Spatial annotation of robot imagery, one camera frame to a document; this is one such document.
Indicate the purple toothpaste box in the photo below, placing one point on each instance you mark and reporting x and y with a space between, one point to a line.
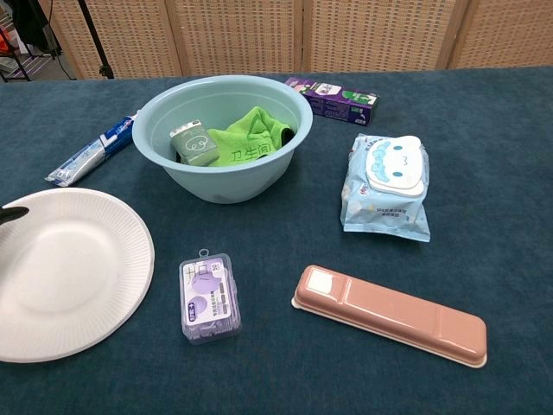
337 101

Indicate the wicker folding screen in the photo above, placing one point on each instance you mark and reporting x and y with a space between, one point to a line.
302 34

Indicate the purple floss pick box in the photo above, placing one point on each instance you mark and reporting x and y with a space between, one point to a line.
209 298

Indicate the green microfibre cloth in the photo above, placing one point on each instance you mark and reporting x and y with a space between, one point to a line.
250 138

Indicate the black metal rack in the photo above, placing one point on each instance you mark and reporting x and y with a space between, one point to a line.
15 69

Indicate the pink cutlery case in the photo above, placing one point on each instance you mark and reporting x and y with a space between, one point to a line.
389 313

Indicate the light blue plastic basin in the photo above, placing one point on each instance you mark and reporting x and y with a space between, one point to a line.
224 186

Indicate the blue white toothpaste tube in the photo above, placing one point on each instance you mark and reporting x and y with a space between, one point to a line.
90 153

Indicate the blue wet wipes pack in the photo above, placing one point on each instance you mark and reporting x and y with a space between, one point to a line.
389 190

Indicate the black hanging garment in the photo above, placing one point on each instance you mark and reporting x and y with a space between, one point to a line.
36 26

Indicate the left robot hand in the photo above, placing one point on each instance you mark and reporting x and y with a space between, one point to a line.
10 214

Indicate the black tripod stand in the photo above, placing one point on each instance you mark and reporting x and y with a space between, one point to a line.
97 43

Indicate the green tissue pack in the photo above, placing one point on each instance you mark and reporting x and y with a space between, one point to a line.
194 144

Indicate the white paper plate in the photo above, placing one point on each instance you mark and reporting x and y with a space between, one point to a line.
73 276

